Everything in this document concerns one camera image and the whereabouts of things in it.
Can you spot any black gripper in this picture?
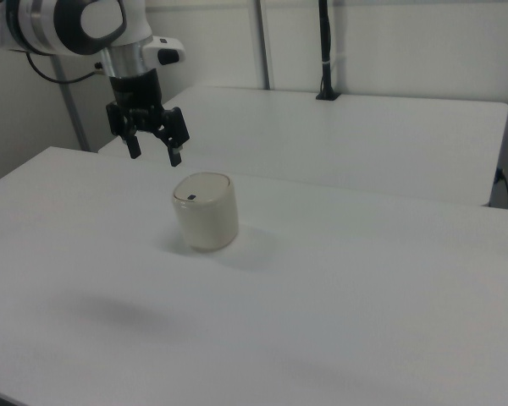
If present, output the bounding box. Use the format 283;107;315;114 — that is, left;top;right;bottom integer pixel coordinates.
106;67;191;167

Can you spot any small cream trash bin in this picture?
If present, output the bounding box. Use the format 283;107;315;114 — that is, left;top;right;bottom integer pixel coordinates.
171;171;240;254

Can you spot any grey metal frame post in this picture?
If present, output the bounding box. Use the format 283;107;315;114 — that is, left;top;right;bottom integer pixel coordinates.
251;0;276;91
50;54;90;151

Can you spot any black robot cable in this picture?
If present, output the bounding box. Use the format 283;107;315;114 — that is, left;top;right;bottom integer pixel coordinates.
25;51;107;84

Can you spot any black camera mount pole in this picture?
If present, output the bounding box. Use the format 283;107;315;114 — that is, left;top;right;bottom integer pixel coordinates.
315;0;340;102

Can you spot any black wall cable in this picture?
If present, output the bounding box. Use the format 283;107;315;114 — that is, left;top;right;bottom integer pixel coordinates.
495;167;508;210

